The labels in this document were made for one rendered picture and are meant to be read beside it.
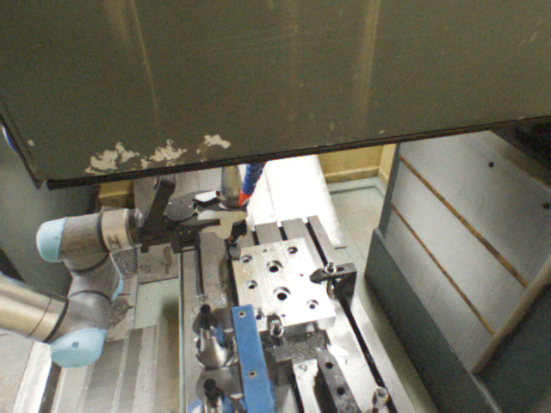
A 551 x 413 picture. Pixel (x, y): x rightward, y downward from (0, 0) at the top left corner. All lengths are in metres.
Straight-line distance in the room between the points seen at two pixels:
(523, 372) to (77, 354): 0.85
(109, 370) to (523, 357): 1.08
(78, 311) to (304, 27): 0.58
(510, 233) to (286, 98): 0.61
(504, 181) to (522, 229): 0.09
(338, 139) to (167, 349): 1.04
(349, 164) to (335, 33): 1.78
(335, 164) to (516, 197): 1.32
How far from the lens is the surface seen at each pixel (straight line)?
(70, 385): 1.37
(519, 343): 0.94
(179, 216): 0.67
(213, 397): 0.50
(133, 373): 1.24
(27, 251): 1.26
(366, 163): 2.05
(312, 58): 0.24
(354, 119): 0.27
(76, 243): 0.71
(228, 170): 0.63
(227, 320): 0.66
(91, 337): 0.68
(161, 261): 1.59
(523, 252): 0.78
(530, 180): 0.74
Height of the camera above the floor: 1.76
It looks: 39 degrees down
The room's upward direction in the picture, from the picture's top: 2 degrees counter-clockwise
